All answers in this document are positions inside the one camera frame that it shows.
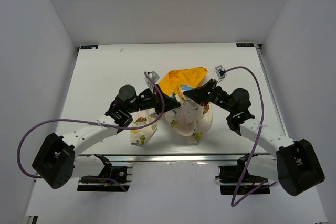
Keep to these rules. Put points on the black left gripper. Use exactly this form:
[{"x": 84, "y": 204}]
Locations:
[{"x": 157, "y": 102}]

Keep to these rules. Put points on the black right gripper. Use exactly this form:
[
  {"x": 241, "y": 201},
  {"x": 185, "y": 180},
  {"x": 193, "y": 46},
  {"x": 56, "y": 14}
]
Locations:
[{"x": 200, "y": 93}]

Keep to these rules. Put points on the yellow cream dinosaur print jacket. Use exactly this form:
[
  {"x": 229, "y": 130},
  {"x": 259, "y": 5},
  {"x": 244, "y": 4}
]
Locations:
[{"x": 190, "y": 120}]

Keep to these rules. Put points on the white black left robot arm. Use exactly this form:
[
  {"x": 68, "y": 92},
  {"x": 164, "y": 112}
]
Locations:
[{"x": 60, "y": 157}]

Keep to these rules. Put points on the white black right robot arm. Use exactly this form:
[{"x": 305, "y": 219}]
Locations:
[{"x": 294, "y": 164}]

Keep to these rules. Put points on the blue left corner label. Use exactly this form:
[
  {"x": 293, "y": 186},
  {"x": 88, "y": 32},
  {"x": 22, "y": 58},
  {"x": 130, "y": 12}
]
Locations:
[{"x": 88, "y": 47}]

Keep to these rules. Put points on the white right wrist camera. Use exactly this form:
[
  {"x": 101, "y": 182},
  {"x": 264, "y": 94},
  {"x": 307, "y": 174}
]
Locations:
[{"x": 221, "y": 75}]

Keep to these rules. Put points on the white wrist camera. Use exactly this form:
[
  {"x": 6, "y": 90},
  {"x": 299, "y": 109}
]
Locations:
[
  {"x": 151, "y": 79},
  {"x": 221, "y": 75}
]

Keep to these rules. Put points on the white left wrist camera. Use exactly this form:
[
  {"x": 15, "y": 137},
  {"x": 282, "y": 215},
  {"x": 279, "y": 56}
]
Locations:
[{"x": 151, "y": 79}]

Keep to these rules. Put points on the aluminium front table rail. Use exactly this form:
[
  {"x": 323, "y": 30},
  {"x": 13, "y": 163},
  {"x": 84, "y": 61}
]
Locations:
[{"x": 197, "y": 158}]

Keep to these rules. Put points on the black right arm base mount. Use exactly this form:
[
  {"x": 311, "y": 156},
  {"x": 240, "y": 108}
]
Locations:
[{"x": 229, "y": 175}]

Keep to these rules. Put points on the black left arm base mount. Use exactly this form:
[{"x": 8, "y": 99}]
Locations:
[{"x": 99, "y": 173}]

